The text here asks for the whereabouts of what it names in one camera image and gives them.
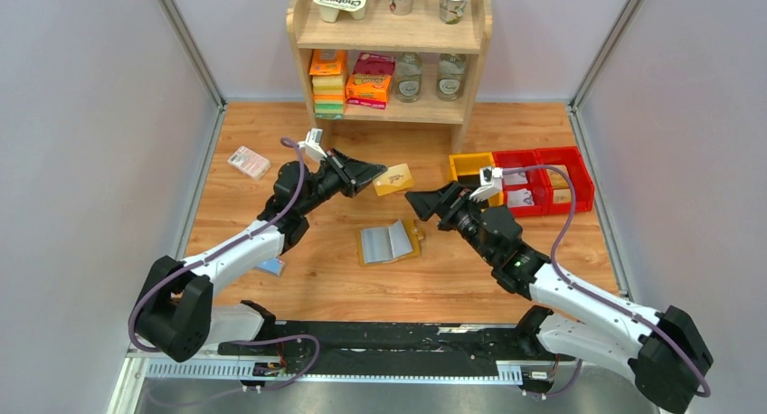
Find yellow credit card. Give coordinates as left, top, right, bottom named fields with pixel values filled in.
left=374, top=164, right=415, bottom=197

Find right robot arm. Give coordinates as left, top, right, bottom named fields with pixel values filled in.
left=405, top=182, right=713, bottom=413

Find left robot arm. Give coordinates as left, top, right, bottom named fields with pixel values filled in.
left=128, top=149, right=387, bottom=362

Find white cards in bin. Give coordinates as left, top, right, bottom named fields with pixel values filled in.
left=503, top=172, right=535, bottom=208

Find pink white card pack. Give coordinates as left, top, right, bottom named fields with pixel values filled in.
left=227, top=146, right=271, bottom=181

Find yellow plastic bin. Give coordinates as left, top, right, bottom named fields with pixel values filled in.
left=448, top=152, right=496, bottom=191

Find orange pink snack box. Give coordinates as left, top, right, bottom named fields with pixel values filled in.
left=345, top=52, right=396, bottom=110

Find blue small box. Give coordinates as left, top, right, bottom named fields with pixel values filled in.
left=254, top=258, right=286, bottom=277

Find stack of coloured sponges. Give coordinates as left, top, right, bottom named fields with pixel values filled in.
left=308, top=49, right=348, bottom=118

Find left glass bottle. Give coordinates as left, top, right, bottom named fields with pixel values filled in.
left=394, top=52, right=422, bottom=103

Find glass bottle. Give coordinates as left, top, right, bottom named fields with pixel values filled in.
left=436, top=53, right=467, bottom=101
left=394, top=52, right=422, bottom=103

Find right red plastic bin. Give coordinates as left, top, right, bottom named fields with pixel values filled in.
left=535, top=146, right=595, bottom=214

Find right glass bottle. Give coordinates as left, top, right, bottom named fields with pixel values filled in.
left=436, top=53, right=467, bottom=101

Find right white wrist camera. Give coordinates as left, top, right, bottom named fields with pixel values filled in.
left=469, top=166, right=504, bottom=202

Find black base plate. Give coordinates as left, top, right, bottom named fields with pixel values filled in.
left=217, top=321, right=555, bottom=377

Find aluminium rail frame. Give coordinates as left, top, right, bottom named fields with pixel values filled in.
left=106, top=318, right=690, bottom=414

